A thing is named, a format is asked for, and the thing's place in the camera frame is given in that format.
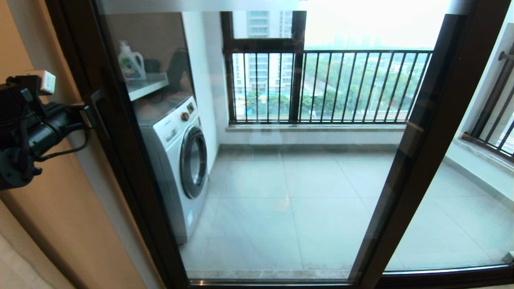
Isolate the dark brown sliding glass door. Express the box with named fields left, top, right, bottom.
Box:
left=56, top=0, right=514, bottom=287

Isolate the white detergent bottle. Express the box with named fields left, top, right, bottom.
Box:
left=118, top=41, right=147, bottom=81

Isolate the dark brown cabinet niche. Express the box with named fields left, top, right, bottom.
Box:
left=104, top=12, right=195, bottom=117

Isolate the silver front-load washing machine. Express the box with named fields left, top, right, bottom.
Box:
left=133, top=96, right=210, bottom=244

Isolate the stone window sill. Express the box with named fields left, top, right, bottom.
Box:
left=226, top=123, right=406, bottom=133

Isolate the black balcony railing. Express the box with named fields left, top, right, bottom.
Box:
left=224, top=49, right=433, bottom=123

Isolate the black side railing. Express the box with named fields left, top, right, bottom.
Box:
left=462, top=48, right=514, bottom=161

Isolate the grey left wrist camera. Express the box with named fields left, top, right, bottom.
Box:
left=79, top=105, right=97, bottom=129

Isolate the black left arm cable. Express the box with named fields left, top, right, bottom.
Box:
left=34, top=128, right=91, bottom=162

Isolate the white wall shelf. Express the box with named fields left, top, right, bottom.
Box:
left=125, top=72, right=169, bottom=102

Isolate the black window frame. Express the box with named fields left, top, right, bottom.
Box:
left=220, top=11, right=307, bottom=123

